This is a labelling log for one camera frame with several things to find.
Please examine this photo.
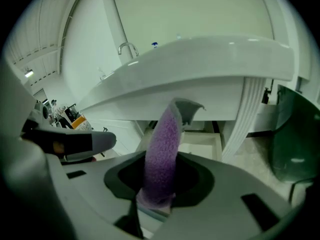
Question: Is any black shelf cabinet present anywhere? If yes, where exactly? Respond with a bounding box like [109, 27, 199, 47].
[64, 105, 78, 121]

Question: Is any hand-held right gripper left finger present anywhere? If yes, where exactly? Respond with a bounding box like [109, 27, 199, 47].
[46, 150, 145, 240]

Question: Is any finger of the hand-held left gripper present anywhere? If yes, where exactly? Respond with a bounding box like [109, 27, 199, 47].
[21, 128, 118, 163]

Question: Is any grey dome camera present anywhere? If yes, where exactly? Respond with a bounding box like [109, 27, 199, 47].
[31, 101, 52, 126]

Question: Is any white drawer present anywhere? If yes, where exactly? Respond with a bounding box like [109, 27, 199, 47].
[178, 130, 223, 162]

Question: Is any black tub faucet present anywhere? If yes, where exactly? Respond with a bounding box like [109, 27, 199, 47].
[261, 85, 274, 105]

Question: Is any chrome faucet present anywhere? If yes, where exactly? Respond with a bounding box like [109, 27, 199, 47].
[117, 42, 140, 60]

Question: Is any white vanity cabinet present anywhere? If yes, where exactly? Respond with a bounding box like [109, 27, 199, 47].
[77, 35, 295, 164]

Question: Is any purple cloth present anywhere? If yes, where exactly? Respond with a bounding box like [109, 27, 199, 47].
[136, 97, 207, 210]

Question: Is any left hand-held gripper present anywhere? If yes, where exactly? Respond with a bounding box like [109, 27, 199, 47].
[0, 58, 37, 145]

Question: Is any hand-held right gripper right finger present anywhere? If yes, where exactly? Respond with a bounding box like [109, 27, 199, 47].
[149, 151, 302, 240]

